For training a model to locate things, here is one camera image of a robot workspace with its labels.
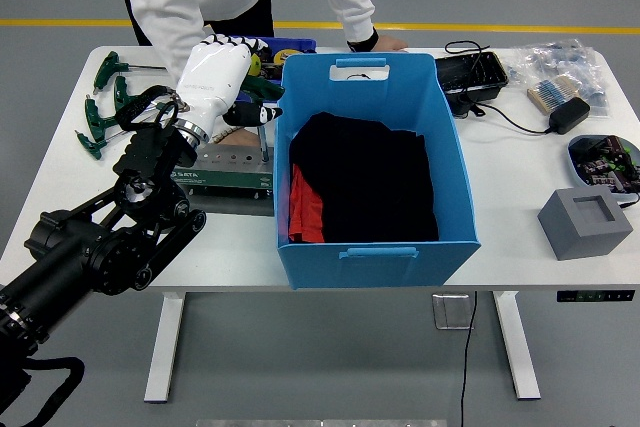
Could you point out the person's left hand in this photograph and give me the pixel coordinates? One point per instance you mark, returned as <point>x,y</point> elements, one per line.
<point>390,44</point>

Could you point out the person's right hand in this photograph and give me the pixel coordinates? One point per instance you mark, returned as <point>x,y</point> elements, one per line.
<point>242,138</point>

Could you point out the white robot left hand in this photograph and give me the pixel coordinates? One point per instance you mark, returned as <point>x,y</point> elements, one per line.
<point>215,77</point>

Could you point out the green grey wrench holder stand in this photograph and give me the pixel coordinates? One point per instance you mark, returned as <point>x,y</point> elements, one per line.
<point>225,179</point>

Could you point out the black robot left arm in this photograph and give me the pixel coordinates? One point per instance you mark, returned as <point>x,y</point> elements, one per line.
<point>65,252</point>

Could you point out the person's left forearm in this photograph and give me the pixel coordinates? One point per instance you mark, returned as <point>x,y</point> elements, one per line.
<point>355,7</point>

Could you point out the large blue storage box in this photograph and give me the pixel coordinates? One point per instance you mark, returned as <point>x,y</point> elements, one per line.
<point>375,267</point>

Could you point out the grey cube box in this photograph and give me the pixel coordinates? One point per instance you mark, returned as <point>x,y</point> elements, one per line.
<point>570,237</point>

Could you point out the black wrist band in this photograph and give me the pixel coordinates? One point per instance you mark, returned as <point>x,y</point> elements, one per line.
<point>362,42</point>

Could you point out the dark brown cylinder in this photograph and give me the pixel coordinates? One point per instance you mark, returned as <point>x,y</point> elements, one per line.
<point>266,55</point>

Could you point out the brown electronic board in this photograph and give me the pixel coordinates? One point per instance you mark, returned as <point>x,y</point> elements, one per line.
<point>271,72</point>

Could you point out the yellow tape measure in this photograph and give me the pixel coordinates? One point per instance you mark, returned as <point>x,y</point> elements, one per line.
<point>287,56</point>

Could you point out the black plastic tray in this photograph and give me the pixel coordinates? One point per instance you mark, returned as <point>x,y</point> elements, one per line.
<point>465,77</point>

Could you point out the small blue parts bin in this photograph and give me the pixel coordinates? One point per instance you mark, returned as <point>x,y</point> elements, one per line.
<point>300,43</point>

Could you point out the red cloth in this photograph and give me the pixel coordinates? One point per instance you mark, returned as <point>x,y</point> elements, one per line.
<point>305,212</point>

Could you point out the black cloth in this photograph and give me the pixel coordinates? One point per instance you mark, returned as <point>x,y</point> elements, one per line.
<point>370,182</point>

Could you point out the resistor tape strips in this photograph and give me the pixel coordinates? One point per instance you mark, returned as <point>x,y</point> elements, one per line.
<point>547,94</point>

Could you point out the clear bags of components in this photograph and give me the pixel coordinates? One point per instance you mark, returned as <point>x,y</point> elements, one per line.
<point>565,59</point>

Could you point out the black power adapter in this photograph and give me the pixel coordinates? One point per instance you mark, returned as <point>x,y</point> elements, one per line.
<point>570,114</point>

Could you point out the white table leg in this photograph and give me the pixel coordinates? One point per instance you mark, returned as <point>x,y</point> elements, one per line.
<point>167,337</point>
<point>515,342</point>

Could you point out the light blue plate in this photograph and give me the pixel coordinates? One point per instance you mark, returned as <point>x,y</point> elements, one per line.
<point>574,167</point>

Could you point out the pile of electronic parts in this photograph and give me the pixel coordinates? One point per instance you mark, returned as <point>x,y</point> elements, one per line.
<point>605,162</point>

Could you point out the metal floor socket plate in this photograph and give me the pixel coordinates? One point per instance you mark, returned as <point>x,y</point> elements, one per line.
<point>450,312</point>

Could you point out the black table control panel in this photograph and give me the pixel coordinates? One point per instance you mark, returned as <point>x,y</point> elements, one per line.
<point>595,296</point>

